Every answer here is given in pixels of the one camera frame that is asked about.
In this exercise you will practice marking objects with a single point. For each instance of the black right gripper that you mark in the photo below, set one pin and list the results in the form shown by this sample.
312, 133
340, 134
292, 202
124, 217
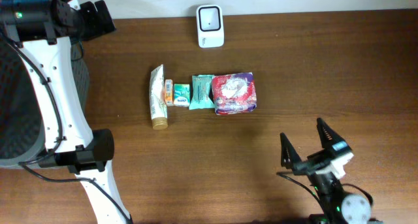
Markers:
313, 163

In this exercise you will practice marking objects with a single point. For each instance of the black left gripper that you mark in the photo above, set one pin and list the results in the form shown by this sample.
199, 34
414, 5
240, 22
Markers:
95, 29

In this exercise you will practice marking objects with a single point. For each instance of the red purple tissue pack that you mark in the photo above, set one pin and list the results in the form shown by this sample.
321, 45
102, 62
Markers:
234, 93

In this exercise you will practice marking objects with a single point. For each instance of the green wet wipes pack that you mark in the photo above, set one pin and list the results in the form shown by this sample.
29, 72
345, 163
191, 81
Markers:
202, 85

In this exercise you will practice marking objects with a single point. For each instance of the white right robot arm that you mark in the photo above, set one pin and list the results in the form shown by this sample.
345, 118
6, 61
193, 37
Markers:
320, 175

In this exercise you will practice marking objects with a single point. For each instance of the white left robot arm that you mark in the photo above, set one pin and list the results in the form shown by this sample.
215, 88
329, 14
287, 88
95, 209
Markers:
42, 33

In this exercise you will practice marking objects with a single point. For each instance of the white barcode scanner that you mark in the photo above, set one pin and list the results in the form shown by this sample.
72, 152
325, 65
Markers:
210, 28

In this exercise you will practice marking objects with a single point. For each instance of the white cream tube gold cap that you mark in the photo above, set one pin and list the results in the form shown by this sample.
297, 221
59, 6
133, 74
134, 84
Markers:
158, 107

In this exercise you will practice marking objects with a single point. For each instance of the small orange box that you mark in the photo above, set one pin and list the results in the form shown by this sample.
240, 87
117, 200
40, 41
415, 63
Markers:
169, 97

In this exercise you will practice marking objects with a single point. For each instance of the small teal tissue pack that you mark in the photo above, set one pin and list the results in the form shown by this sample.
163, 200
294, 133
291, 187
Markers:
182, 95

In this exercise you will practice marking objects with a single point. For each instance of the grey plastic basket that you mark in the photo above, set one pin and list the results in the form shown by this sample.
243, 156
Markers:
19, 109

